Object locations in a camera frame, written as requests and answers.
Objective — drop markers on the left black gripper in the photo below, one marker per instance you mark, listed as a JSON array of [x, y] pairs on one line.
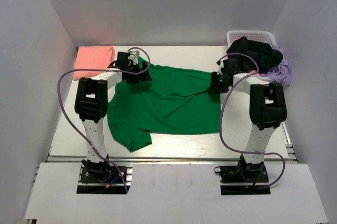
[[146, 77]]

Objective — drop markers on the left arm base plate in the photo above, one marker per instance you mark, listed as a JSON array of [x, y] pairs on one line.
[[102, 172]]

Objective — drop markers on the black garment in basket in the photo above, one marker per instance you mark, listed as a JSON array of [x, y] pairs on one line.
[[262, 53]]

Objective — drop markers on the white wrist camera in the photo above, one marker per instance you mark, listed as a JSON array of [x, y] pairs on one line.
[[220, 70], [133, 57]]

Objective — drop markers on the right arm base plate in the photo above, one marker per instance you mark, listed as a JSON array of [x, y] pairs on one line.
[[234, 174]]

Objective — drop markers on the lilac garment in basket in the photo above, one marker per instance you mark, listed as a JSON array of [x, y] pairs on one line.
[[280, 73]]

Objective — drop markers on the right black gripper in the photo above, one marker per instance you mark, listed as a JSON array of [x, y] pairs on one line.
[[214, 85]]

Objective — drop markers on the folded pink t shirt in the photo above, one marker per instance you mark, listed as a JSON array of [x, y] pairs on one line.
[[94, 57]]

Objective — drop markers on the green t shirt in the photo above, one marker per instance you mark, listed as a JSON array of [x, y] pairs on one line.
[[176, 102]]

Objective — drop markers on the pink garment in basket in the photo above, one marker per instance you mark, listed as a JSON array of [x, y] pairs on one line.
[[254, 73]]

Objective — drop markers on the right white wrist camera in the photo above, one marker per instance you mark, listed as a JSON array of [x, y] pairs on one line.
[[220, 70]]

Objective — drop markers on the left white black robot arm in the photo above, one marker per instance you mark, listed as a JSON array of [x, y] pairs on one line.
[[91, 102]]

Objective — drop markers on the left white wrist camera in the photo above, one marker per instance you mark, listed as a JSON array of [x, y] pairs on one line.
[[133, 57]]

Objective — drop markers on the white plastic laundry basket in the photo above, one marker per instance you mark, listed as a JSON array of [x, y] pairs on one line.
[[237, 36]]

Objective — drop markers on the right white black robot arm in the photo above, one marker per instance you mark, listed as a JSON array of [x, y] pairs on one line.
[[267, 106]]

